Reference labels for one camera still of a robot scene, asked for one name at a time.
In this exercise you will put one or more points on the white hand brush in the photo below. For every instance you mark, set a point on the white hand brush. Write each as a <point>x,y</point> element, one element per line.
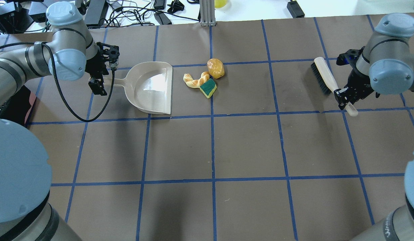
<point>327,81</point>

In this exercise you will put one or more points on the yellow toy potato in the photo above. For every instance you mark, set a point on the yellow toy potato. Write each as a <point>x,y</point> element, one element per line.
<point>215,68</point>

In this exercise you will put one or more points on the beige plastic dustpan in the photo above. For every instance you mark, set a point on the beige plastic dustpan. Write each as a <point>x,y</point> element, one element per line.
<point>148,86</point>

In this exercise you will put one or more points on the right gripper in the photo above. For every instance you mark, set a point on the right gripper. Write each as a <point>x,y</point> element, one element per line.
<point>358,81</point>

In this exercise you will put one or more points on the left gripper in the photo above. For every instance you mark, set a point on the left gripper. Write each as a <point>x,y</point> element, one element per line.
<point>92,68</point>

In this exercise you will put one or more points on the black power brick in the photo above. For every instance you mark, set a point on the black power brick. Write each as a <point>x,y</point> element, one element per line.
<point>295,9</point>

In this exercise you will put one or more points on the black power adapter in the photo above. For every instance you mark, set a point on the black power adapter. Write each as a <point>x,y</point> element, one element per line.
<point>96,13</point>

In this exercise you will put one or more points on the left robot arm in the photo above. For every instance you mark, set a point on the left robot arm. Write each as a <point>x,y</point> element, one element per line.
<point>71,53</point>

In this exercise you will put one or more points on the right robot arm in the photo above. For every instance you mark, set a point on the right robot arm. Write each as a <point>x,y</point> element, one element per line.
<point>384,65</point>

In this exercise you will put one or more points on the green yellow sponge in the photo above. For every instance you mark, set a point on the green yellow sponge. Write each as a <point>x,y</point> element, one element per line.
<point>208,88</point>

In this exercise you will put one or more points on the aluminium frame post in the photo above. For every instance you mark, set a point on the aluminium frame post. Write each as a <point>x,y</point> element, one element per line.
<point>207,13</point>

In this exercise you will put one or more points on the twisted bread toy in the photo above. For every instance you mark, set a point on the twisted bread toy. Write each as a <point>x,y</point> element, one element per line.
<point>196,83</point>

